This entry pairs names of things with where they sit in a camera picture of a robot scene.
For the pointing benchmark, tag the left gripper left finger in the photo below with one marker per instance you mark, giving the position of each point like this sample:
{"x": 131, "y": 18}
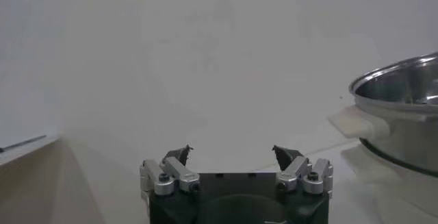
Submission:
{"x": 179, "y": 174}

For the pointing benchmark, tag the white electric cooker base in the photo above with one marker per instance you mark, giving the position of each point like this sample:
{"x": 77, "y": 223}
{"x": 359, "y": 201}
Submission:
{"x": 386, "y": 181}

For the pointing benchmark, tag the stainless steel steamer pot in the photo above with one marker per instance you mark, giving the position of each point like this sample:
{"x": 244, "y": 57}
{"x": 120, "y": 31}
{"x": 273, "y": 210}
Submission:
{"x": 407, "y": 133}

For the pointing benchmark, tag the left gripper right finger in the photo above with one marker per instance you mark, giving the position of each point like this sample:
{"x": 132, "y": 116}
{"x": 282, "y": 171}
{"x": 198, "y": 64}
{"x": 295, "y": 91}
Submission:
{"x": 294, "y": 172}

